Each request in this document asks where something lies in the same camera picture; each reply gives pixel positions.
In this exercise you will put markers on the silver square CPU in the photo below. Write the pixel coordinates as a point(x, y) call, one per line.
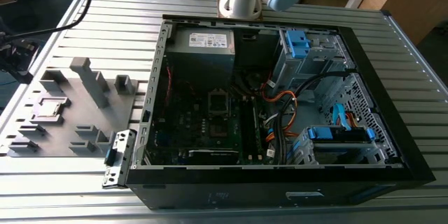
point(48, 109)

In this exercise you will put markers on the CPU socket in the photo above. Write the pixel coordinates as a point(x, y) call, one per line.
point(218, 129)

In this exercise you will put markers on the grey parts rack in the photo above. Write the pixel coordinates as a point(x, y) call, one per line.
point(86, 119)

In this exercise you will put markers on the grey power supply unit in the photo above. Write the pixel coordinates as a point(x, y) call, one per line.
point(198, 64)

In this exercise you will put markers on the green motherboard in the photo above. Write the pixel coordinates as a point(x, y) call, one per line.
point(181, 129)

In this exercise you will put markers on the black graphics card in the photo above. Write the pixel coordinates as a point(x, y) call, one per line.
point(213, 155)

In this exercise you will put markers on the black RAM slot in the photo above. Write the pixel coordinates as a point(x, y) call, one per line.
point(248, 129)
point(257, 134)

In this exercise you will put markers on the blue plastic drive latch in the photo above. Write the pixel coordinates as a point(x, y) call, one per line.
point(297, 43)

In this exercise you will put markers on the black PC case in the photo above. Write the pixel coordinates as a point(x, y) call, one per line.
point(244, 190)

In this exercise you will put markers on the silver metal drive cage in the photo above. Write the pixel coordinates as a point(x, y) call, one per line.
point(308, 64)

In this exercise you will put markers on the hard disk in blue carrier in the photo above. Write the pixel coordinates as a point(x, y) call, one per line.
point(325, 132)

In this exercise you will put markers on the silver metal disk bay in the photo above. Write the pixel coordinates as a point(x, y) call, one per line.
point(376, 153)

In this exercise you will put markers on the wooden cabinet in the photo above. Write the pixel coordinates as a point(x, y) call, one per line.
point(412, 3)

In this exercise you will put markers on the metal expansion slot bracket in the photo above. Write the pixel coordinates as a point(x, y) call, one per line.
point(122, 145)

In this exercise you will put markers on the blue bracket latch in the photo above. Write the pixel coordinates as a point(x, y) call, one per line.
point(110, 155)

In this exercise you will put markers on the blue plastic bay rail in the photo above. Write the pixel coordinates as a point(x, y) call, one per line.
point(296, 148)

